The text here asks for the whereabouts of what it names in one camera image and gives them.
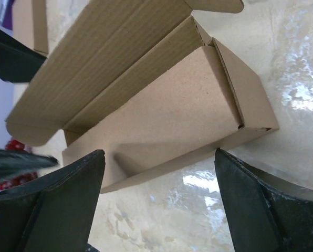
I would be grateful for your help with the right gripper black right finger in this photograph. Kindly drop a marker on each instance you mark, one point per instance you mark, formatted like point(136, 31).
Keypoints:
point(264, 212)

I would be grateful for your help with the red grapes on table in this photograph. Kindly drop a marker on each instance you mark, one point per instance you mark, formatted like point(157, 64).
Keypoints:
point(15, 177)

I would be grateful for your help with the brown cardboard box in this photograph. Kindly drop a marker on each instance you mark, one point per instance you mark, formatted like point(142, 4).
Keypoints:
point(143, 81)
point(29, 20)

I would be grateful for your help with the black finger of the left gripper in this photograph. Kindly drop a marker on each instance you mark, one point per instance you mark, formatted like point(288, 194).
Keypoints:
point(18, 63)
point(26, 162)

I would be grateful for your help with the purple white small box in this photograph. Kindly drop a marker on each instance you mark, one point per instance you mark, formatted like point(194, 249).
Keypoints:
point(6, 19)

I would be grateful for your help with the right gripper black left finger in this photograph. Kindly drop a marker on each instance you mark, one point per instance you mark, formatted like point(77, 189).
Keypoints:
point(53, 212)

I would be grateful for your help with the flat brown cardboard box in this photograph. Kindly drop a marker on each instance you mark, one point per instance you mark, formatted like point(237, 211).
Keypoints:
point(29, 20)

